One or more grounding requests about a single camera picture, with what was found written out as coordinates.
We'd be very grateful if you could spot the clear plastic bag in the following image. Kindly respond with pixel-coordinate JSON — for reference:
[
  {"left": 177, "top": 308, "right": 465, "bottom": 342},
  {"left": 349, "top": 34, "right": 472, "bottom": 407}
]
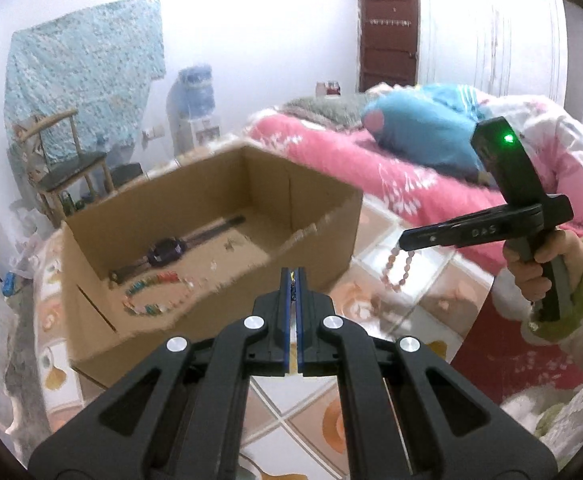
[{"left": 8, "top": 230, "right": 39, "bottom": 281}]

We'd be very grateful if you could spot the multicolour bead bracelet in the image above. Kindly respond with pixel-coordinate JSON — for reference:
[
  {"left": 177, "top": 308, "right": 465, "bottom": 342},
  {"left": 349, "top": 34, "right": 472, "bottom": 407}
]
[{"left": 122, "top": 270, "right": 195, "bottom": 317}]

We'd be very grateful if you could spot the black bag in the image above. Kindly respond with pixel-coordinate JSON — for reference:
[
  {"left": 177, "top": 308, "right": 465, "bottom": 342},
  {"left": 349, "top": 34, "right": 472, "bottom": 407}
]
[{"left": 110, "top": 162, "right": 146, "bottom": 188}]

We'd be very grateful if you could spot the grey fuzzy blanket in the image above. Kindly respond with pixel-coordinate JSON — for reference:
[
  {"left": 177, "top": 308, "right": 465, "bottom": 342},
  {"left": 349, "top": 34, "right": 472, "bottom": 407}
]
[{"left": 281, "top": 92, "right": 372, "bottom": 126}]

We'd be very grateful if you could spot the white wardrobe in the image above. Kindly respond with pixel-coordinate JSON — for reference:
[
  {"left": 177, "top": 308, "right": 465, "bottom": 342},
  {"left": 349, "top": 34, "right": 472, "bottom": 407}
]
[{"left": 419, "top": 0, "right": 572, "bottom": 111}]

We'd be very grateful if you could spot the wooden chair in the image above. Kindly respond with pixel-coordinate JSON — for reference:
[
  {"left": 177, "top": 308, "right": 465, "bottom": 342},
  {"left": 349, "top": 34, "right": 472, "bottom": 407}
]
[{"left": 14, "top": 109, "right": 114, "bottom": 226}]

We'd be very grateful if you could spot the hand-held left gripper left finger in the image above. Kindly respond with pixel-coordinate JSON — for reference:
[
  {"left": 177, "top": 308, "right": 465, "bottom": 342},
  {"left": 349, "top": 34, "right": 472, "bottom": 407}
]
[{"left": 28, "top": 267, "right": 295, "bottom": 480}]

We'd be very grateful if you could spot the teal pillow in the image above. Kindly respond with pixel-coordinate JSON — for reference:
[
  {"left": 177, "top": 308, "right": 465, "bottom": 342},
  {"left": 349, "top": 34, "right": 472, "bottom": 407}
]
[{"left": 361, "top": 85, "right": 497, "bottom": 183}]

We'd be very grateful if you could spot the person's right hand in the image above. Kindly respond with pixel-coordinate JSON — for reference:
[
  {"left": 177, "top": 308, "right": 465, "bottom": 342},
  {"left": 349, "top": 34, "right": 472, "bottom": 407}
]
[{"left": 503, "top": 230, "right": 583, "bottom": 311}]

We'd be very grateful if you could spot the purple smartwatch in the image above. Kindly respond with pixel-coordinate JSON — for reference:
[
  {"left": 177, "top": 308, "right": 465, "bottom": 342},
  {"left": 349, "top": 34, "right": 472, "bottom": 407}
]
[{"left": 110, "top": 215, "right": 247, "bottom": 281}]

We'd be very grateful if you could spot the red dotted cloth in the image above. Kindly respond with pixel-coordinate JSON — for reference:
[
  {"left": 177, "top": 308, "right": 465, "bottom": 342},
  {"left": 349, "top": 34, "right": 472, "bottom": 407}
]
[{"left": 449, "top": 285, "right": 583, "bottom": 406}]

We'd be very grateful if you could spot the pink and white quilt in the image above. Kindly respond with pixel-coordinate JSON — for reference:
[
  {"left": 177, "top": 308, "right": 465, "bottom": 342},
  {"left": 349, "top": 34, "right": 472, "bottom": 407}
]
[{"left": 476, "top": 92, "right": 583, "bottom": 241}]

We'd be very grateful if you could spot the pink bead bracelet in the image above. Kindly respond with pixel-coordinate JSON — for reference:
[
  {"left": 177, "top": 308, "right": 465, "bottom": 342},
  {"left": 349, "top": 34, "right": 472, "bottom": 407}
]
[{"left": 381, "top": 247, "right": 417, "bottom": 292}]

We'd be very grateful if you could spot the white water dispenser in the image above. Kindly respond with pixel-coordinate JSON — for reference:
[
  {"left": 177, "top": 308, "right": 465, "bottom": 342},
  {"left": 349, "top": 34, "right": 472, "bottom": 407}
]
[{"left": 168, "top": 110, "right": 222, "bottom": 153}]

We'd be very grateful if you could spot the brown door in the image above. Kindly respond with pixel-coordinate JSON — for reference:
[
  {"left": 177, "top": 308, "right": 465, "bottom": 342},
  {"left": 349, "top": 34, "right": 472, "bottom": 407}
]
[{"left": 357, "top": 0, "right": 419, "bottom": 93}]

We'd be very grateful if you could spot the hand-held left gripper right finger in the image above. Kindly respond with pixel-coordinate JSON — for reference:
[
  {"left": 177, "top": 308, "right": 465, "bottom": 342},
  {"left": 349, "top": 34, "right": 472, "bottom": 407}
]
[{"left": 294, "top": 267, "right": 558, "bottom": 480}]

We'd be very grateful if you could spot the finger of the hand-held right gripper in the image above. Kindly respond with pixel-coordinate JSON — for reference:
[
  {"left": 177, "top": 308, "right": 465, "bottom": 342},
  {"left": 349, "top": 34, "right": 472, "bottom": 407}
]
[{"left": 400, "top": 216, "right": 468, "bottom": 253}]

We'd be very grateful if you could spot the brown cardboard box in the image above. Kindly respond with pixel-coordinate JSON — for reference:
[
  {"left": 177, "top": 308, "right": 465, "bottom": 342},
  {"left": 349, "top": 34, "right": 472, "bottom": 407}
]
[{"left": 58, "top": 140, "right": 365, "bottom": 391}]

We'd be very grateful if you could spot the pink floral blanket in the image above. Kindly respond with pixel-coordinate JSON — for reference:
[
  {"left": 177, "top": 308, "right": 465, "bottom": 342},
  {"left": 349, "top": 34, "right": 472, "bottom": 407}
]
[{"left": 246, "top": 105, "right": 502, "bottom": 241}]

